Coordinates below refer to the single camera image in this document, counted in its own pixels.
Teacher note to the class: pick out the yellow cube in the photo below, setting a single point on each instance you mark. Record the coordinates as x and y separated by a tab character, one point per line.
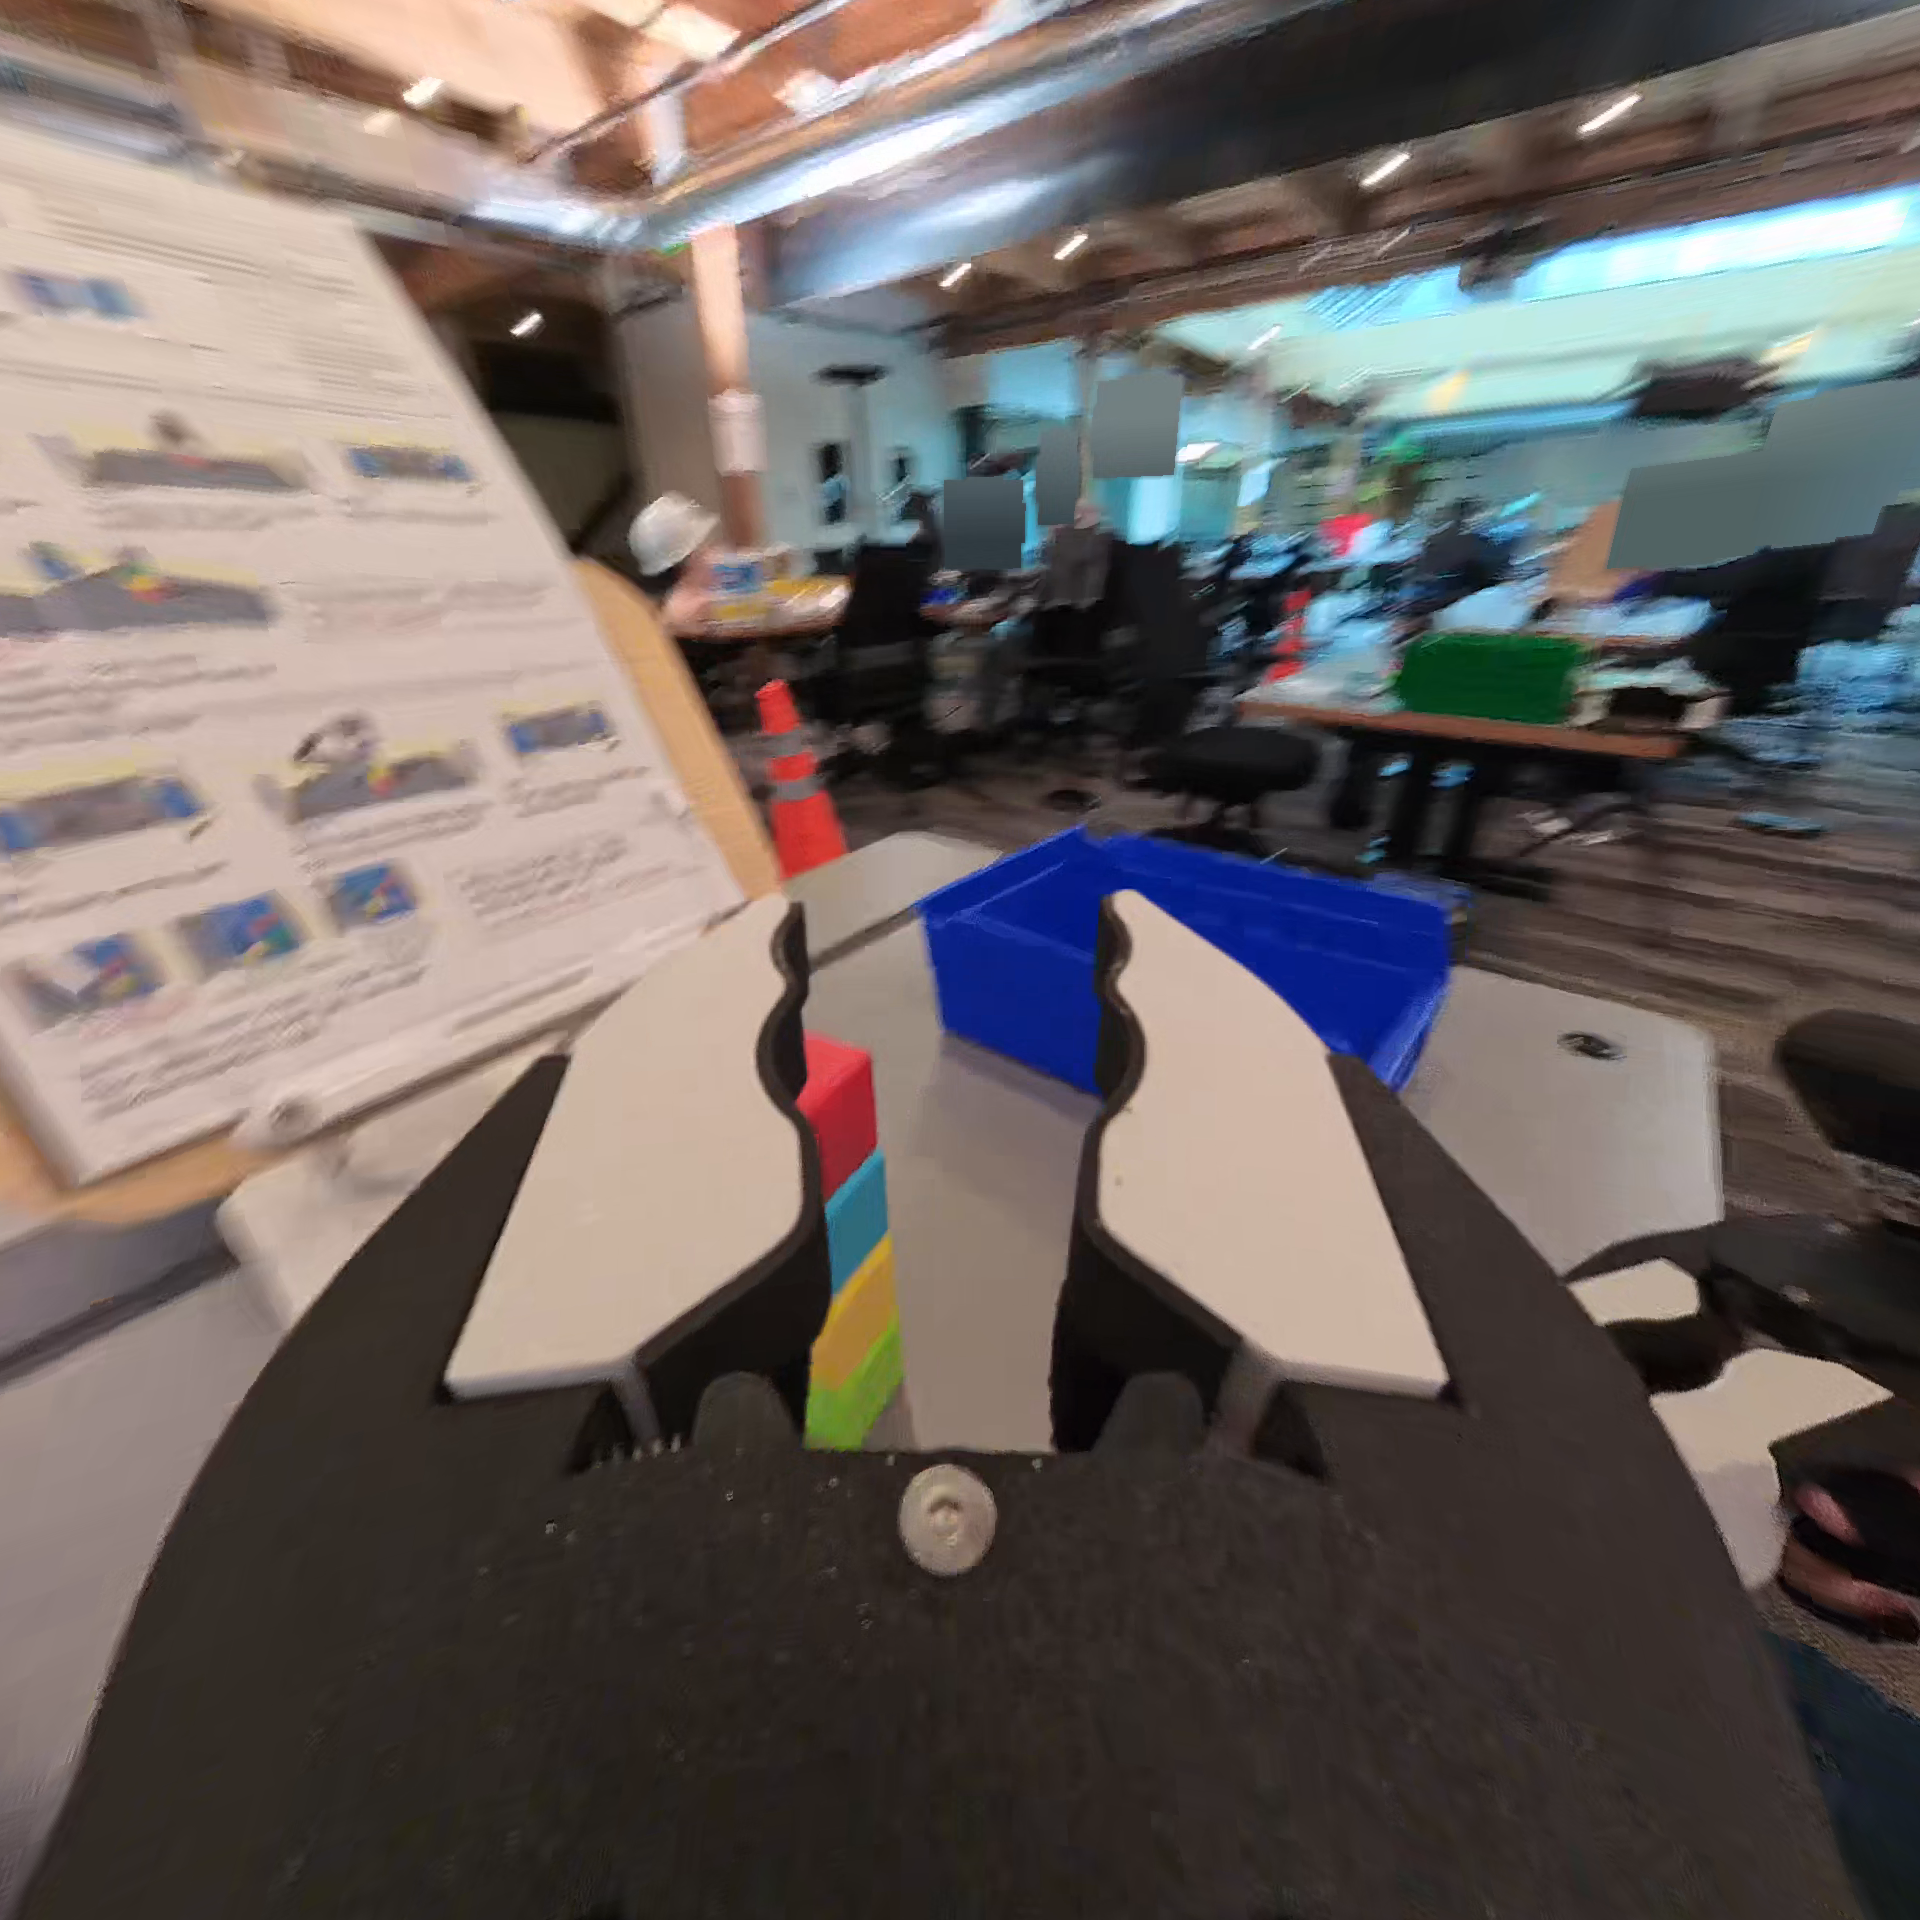
857	1320

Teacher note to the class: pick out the person's right hand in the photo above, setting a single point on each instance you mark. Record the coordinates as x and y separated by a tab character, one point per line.
1860	1599

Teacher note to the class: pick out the red cube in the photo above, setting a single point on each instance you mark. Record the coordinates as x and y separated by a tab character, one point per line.
844	1110

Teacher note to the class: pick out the orange traffic cone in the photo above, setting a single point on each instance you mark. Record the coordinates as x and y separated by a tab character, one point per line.
803	797

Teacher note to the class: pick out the brown table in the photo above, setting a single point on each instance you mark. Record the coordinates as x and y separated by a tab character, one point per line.
1471	735

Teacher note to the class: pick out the white hard hat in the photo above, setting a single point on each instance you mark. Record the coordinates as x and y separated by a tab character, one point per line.
671	534

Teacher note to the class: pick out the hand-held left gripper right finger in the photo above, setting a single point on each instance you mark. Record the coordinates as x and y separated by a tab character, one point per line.
1260	1184

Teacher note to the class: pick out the black office chair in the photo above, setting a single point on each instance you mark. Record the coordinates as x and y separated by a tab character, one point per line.
1231	763

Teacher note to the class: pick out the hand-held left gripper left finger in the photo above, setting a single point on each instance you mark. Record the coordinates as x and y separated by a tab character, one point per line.
646	1184

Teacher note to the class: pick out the blue plastic bin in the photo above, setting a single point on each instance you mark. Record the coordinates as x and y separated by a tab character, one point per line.
1020	975

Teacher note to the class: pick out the desk grommet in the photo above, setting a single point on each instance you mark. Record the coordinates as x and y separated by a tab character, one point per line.
1588	1046

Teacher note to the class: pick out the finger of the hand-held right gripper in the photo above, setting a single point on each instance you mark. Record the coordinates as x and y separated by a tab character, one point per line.
1651	1299
1755	1441

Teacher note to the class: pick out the cyan cube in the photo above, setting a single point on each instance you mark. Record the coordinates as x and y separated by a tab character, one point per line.
857	1214

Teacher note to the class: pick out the printed instruction sheet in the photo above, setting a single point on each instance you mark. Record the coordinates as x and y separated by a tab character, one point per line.
300	674

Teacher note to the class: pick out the wooden document stand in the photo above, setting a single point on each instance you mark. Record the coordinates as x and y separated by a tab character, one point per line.
660	705

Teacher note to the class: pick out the green board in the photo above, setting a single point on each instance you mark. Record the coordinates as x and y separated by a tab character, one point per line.
1494	674

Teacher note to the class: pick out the grey desk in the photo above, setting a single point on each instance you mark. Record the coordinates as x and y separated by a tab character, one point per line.
975	1201

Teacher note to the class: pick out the green cube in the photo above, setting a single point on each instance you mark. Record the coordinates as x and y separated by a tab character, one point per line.
856	1401

